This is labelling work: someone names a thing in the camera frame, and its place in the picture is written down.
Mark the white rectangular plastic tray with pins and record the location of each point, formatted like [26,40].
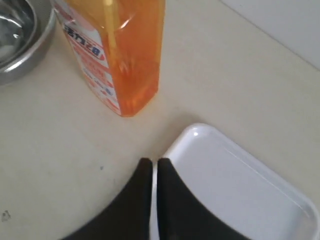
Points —
[237,188]

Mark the steel mesh strainer basket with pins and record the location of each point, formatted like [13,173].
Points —
[37,49]

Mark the orange pump soap bottle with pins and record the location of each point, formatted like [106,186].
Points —
[117,45]

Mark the small steel inner bowl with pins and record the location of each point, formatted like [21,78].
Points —
[18,26]

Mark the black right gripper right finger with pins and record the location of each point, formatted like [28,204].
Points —
[180,215]

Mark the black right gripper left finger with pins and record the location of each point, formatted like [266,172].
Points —
[127,217]

